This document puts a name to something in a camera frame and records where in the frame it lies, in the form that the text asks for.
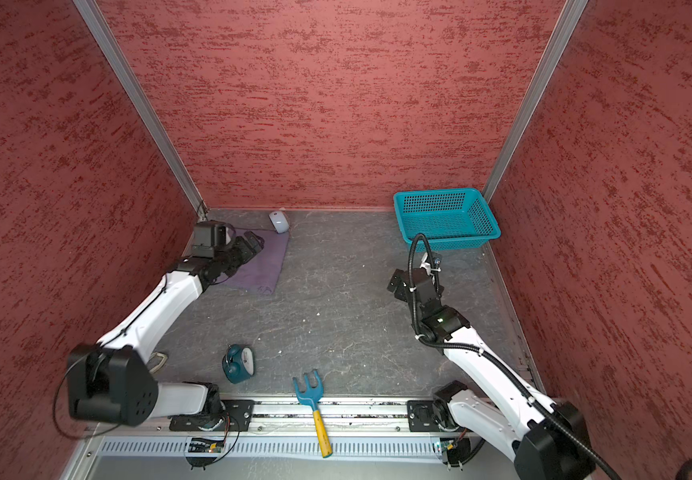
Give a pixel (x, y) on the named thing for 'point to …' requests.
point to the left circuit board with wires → (203, 452)
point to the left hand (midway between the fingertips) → (256, 253)
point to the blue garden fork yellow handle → (311, 396)
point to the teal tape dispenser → (238, 363)
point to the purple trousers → (260, 274)
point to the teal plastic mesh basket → (452, 219)
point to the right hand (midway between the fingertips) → (406, 282)
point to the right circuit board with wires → (455, 450)
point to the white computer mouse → (279, 222)
